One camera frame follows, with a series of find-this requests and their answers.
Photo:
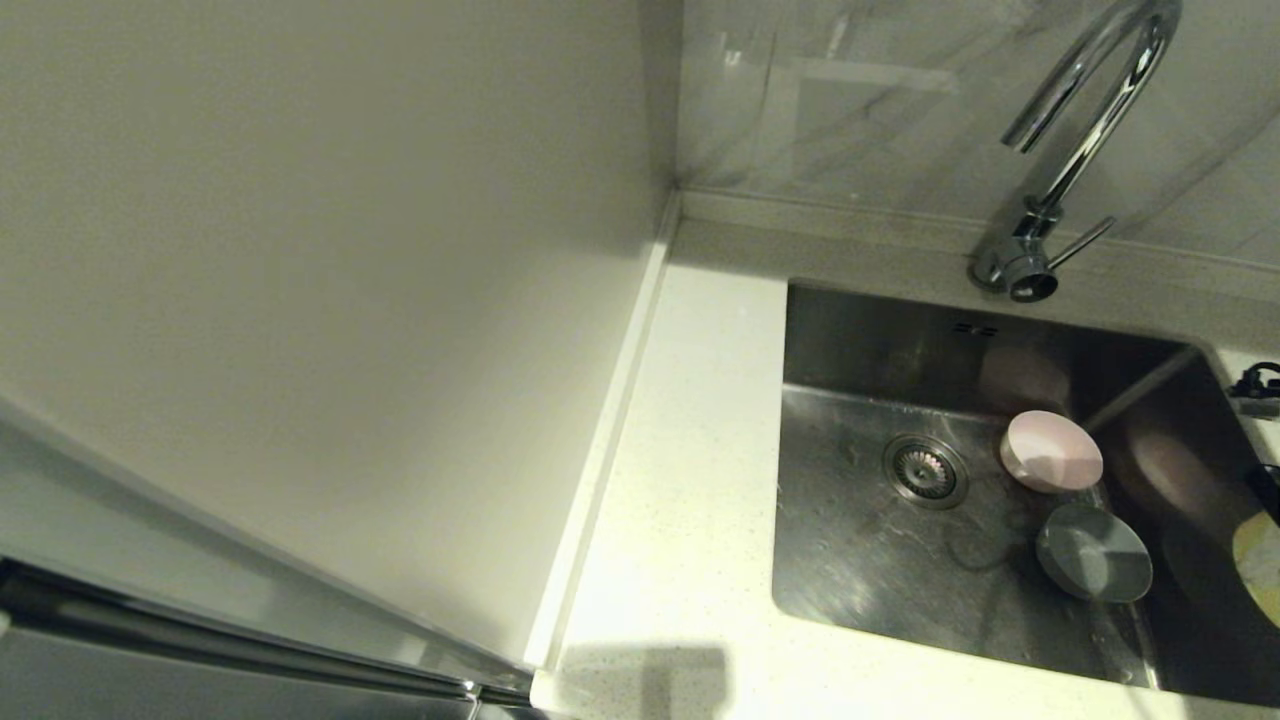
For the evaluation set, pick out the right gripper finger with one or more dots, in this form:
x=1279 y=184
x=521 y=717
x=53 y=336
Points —
x=1268 y=490

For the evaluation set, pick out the yellow round bowl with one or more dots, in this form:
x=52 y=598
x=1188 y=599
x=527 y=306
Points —
x=1262 y=570

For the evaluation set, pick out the grey round bowl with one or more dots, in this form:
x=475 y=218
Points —
x=1095 y=555

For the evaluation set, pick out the pink round bowl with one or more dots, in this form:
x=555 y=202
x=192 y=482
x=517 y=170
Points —
x=1050 y=450

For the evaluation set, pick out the stainless steel sink basin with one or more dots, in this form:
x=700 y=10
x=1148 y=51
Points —
x=900 y=560

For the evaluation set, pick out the chrome gooseneck faucet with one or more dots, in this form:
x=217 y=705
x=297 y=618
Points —
x=1022 y=262

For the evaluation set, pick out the round metal drain strainer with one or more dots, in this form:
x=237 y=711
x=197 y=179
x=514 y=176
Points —
x=925 y=472

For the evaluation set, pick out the white countertop edge strip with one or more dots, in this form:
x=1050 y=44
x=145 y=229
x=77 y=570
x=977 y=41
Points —
x=600 y=450

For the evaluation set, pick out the white tall side panel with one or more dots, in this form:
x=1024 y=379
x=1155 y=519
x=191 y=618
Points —
x=300 y=250

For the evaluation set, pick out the steel refrigerator door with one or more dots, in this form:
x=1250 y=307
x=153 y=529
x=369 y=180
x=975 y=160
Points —
x=100 y=510

